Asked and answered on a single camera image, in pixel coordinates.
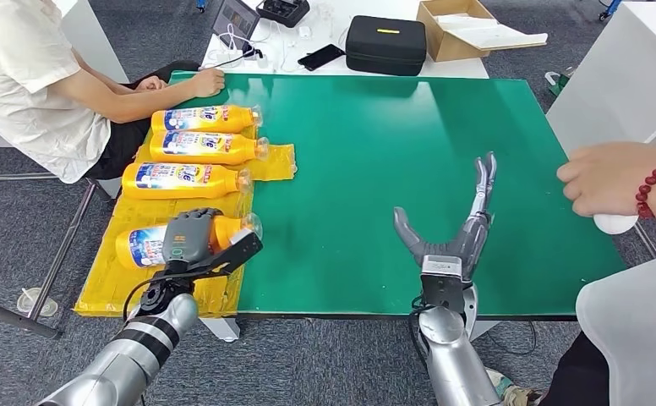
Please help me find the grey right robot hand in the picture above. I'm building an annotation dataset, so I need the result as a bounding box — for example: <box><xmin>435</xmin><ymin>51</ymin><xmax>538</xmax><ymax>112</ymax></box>
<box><xmin>392</xmin><ymin>151</ymin><xmax>498</xmax><ymax>282</ymax></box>

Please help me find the person's right hand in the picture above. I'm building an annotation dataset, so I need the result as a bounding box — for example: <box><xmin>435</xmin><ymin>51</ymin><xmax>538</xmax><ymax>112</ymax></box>
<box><xmin>555</xmin><ymin>140</ymin><xmax>651</xmax><ymax>220</ymax></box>
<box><xmin>133</xmin><ymin>75</ymin><xmax>169</xmax><ymax>93</ymax></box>

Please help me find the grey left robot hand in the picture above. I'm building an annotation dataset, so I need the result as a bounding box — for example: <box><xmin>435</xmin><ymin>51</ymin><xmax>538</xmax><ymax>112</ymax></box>
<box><xmin>161</xmin><ymin>207</ymin><xmax>224</xmax><ymax>268</ymax></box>

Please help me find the person's left hand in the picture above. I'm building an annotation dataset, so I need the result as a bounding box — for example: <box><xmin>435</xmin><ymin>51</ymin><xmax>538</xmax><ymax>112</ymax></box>
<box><xmin>189</xmin><ymin>68</ymin><xmax>227</xmax><ymax>100</ymax></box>

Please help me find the orange detergent bottle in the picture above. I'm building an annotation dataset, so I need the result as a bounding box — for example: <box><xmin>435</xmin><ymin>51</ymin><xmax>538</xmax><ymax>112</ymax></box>
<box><xmin>150</xmin><ymin>104</ymin><xmax>264</xmax><ymax>135</ymax></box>
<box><xmin>148</xmin><ymin>129</ymin><xmax>271</xmax><ymax>167</ymax></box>
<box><xmin>115</xmin><ymin>211</ymin><xmax>264</xmax><ymax>271</ymax></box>
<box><xmin>121</xmin><ymin>162</ymin><xmax>253</xmax><ymax>201</ymax></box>

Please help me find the dark tablet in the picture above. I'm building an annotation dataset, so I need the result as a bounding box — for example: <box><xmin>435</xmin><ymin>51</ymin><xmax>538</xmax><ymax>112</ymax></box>
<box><xmin>210</xmin><ymin>0</ymin><xmax>261</xmax><ymax>51</ymax></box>

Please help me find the yellow taped cardboard mat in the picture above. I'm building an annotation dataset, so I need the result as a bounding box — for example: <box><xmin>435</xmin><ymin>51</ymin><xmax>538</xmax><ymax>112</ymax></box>
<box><xmin>74</xmin><ymin>125</ymin><xmax>298</xmax><ymax>320</ymax></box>

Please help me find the white table foot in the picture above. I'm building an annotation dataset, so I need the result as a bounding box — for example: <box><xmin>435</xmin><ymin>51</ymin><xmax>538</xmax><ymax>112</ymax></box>
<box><xmin>199</xmin><ymin>317</ymin><xmax>242</xmax><ymax>343</ymax></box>
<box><xmin>467</xmin><ymin>320</ymin><xmax>500</xmax><ymax>343</ymax></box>

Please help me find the white table with metal legs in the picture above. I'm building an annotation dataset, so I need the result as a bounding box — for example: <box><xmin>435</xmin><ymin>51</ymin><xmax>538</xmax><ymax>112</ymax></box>
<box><xmin>544</xmin><ymin>0</ymin><xmax>656</xmax><ymax>260</ymax></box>

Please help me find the black tray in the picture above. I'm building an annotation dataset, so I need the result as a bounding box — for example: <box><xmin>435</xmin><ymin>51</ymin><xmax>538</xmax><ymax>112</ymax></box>
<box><xmin>254</xmin><ymin>0</ymin><xmax>310</xmax><ymax>29</ymax></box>

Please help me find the green and white object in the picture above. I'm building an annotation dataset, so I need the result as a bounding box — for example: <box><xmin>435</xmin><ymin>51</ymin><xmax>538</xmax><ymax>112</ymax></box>
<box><xmin>544</xmin><ymin>66</ymin><xmax>577</xmax><ymax>98</ymax></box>

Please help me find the black smartphone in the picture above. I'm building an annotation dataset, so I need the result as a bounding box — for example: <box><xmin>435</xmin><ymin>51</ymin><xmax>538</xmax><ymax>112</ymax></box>
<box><xmin>297</xmin><ymin>43</ymin><xmax>347</xmax><ymax>73</ymax></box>

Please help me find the person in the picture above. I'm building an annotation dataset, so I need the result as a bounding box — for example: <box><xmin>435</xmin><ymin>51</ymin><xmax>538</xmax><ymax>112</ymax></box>
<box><xmin>540</xmin><ymin>140</ymin><xmax>656</xmax><ymax>406</ymax></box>
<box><xmin>0</xmin><ymin>0</ymin><xmax>227</xmax><ymax>185</ymax></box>

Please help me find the white desk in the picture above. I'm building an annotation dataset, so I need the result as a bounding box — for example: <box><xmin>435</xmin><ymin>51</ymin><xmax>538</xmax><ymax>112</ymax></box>
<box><xmin>199</xmin><ymin>0</ymin><xmax>491</xmax><ymax>80</ymax></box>

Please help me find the pale sneaker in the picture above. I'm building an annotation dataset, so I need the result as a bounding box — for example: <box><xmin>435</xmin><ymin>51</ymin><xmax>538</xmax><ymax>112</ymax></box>
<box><xmin>484</xmin><ymin>366</ymin><xmax>544</xmax><ymax>406</ymax></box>

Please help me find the clear plastic cup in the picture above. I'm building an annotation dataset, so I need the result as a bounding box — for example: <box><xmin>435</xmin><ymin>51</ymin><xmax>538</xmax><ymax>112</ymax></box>
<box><xmin>16</xmin><ymin>287</ymin><xmax>59</xmax><ymax>316</ymax></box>

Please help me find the black zip case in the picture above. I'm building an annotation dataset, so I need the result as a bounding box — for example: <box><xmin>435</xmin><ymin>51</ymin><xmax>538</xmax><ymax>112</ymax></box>
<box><xmin>344</xmin><ymin>14</ymin><xmax>429</xmax><ymax>77</ymax></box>

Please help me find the white flat sheet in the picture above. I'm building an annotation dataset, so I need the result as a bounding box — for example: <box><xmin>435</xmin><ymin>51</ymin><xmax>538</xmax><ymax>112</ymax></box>
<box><xmin>435</xmin><ymin>13</ymin><xmax>549</xmax><ymax>52</ymax></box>

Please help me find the open cardboard box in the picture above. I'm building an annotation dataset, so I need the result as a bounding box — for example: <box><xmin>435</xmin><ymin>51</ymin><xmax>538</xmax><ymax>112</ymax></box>
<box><xmin>415</xmin><ymin>0</ymin><xmax>549</xmax><ymax>63</ymax></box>

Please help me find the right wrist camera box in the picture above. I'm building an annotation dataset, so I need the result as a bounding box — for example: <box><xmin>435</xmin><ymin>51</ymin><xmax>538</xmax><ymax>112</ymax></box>
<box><xmin>419</xmin><ymin>255</ymin><xmax>467</xmax><ymax>315</ymax></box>

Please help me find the white charging cable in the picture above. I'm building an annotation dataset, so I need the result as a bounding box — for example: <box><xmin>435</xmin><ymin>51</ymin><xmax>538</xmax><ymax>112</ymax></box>
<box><xmin>216</xmin><ymin>22</ymin><xmax>276</xmax><ymax>69</ymax></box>

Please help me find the white bench with metal frame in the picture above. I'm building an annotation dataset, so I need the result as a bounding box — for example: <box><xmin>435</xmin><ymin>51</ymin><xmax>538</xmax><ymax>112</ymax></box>
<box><xmin>0</xmin><ymin>0</ymin><xmax>131</xmax><ymax>340</ymax></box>

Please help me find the black floor cable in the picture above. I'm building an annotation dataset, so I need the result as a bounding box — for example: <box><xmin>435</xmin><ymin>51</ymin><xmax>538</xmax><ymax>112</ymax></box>
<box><xmin>484</xmin><ymin>321</ymin><xmax>538</xmax><ymax>357</ymax></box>

